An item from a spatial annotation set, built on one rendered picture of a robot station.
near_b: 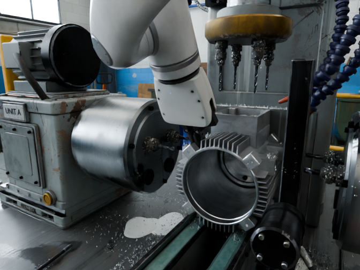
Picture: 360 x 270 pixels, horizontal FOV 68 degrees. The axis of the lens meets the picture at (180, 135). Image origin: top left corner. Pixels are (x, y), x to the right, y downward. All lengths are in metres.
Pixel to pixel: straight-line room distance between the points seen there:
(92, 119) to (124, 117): 0.10
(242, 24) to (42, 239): 0.71
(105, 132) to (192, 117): 0.25
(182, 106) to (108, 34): 0.20
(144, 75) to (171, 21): 6.76
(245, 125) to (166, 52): 0.24
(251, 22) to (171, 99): 0.20
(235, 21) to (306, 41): 0.29
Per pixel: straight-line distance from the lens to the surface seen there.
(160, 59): 0.42
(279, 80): 0.80
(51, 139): 0.79
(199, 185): 0.62
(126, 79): 7.54
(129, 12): 0.31
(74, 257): 0.75
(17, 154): 0.91
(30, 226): 0.92
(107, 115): 0.68
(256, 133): 0.56
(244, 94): 0.81
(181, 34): 0.41
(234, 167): 0.73
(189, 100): 0.46
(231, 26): 0.54
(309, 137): 0.67
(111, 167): 0.66
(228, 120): 0.57
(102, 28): 0.35
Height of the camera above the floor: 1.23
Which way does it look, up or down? 13 degrees down
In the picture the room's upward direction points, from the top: straight up
